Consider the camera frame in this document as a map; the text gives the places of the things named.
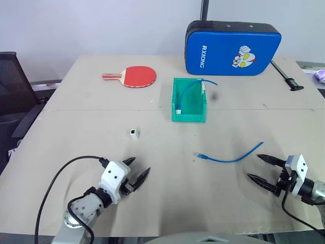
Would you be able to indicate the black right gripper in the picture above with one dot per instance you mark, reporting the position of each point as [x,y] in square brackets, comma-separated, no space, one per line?
[285,183]

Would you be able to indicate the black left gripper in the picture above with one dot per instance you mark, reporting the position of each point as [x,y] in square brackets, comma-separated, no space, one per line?
[127,187]

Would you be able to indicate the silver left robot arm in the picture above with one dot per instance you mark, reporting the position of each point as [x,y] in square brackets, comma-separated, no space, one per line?
[83,209]

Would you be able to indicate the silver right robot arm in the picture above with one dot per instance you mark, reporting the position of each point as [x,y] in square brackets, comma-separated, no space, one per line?
[316,194]

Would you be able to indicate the small white connector block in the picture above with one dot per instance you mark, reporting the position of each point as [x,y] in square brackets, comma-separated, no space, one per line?
[134,133]

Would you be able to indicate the green plastic bin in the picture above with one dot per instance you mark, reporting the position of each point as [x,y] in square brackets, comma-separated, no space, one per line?
[193,111]

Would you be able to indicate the red table tennis paddle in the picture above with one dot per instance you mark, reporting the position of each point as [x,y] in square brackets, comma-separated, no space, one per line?
[139,76]

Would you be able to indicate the black bar clamp tool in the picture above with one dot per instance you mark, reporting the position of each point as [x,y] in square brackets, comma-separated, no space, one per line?
[289,80]

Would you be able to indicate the purple crumpled item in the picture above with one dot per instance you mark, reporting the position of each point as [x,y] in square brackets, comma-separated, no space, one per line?
[320,75]

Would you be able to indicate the blue RXIONG kick pad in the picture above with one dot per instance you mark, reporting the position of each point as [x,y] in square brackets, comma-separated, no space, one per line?
[228,50]

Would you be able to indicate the black mesh office chair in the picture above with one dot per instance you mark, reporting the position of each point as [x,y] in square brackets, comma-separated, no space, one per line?
[12,101]

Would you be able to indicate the black vertical pole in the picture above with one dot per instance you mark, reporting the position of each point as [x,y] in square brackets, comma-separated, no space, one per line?
[204,10]

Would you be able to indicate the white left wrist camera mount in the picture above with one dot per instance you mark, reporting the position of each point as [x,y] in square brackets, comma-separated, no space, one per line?
[114,175]

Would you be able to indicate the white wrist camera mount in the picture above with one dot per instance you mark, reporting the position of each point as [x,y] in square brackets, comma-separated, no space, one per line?
[299,169]
[114,175]

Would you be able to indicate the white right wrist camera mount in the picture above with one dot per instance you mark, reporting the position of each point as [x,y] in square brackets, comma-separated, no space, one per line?
[299,169]

